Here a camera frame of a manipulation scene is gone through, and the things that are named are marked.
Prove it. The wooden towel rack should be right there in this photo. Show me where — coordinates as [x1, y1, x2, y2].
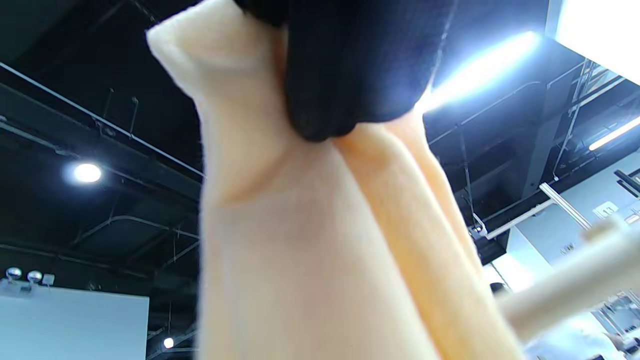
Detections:
[492, 215, 640, 343]

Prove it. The person's right hand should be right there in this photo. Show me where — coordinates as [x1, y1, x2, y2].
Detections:
[235, 0, 458, 143]

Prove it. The peach towel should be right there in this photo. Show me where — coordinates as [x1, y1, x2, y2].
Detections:
[145, 0, 526, 360]

